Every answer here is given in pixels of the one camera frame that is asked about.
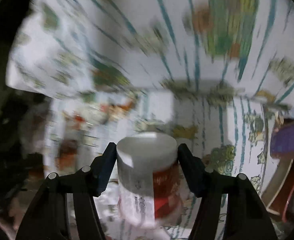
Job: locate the purple box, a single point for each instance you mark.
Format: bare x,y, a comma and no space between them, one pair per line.
282,142

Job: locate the white red paper cup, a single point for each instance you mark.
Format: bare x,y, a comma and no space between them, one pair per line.
149,180

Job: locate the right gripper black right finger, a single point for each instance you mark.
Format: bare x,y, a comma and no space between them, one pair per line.
194,171

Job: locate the cat-print white cloth cover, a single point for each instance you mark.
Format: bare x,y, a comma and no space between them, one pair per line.
210,73

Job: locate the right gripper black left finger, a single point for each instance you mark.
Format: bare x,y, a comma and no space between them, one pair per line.
101,169

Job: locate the red orange snack wrapper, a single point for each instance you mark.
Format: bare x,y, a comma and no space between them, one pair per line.
89,115

